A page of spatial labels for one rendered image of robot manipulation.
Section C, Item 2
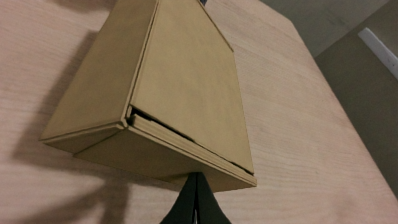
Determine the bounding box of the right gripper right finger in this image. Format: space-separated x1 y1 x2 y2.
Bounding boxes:
197 172 232 224

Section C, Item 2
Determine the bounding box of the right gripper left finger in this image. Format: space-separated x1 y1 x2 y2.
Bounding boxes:
159 172 197 224

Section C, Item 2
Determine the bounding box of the brown cardboard box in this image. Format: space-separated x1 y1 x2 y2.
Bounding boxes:
38 0 258 193

